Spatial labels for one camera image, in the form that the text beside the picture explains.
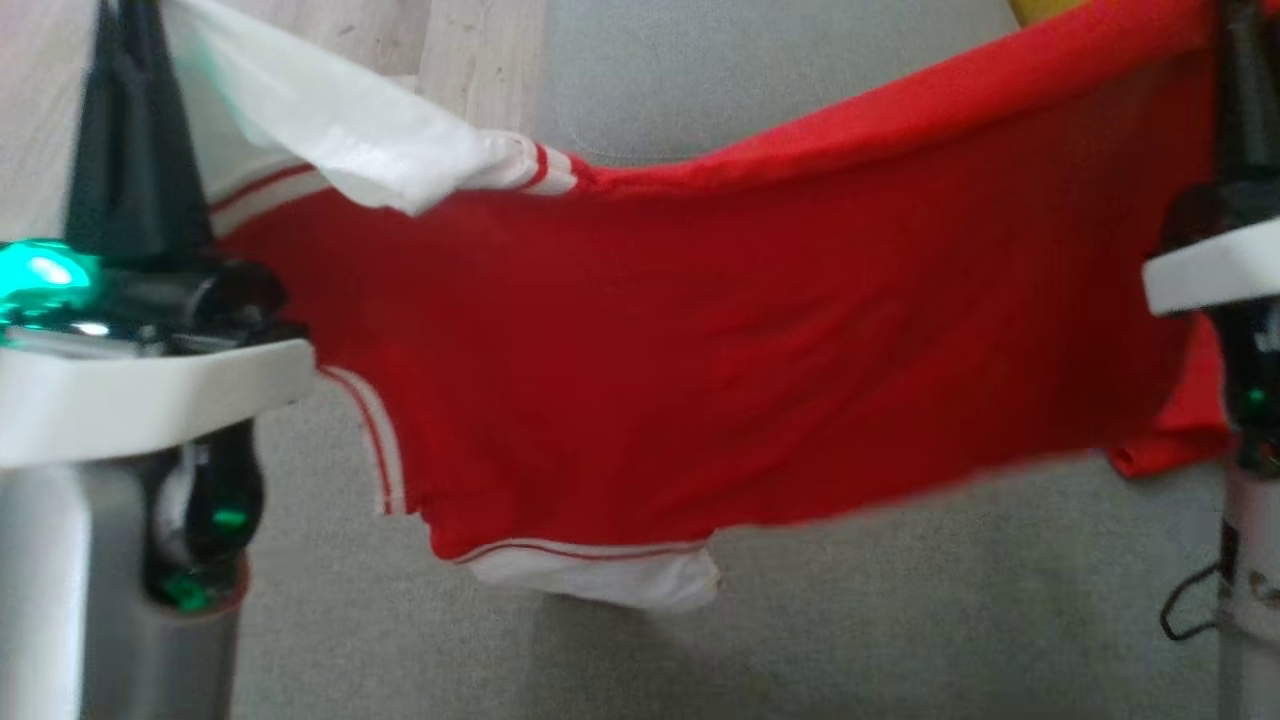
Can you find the grey fabric sofa seat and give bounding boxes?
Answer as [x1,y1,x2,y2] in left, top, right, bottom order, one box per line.
[228,378,1229,720]

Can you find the right arm teal plug cable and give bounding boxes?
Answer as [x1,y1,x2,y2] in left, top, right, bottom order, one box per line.
[1159,558,1229,643]

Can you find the red and white shirt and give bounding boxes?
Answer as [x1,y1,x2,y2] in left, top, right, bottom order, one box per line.
[160,0,1238,614]

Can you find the grey sofa cushion block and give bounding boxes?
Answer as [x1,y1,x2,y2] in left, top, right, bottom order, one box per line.
[534,0,1023,168]

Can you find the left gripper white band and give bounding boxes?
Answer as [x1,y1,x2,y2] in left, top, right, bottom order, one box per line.
[0,0,320,468]

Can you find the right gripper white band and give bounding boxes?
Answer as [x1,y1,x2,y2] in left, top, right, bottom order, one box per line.
[1142,0,1280,317]

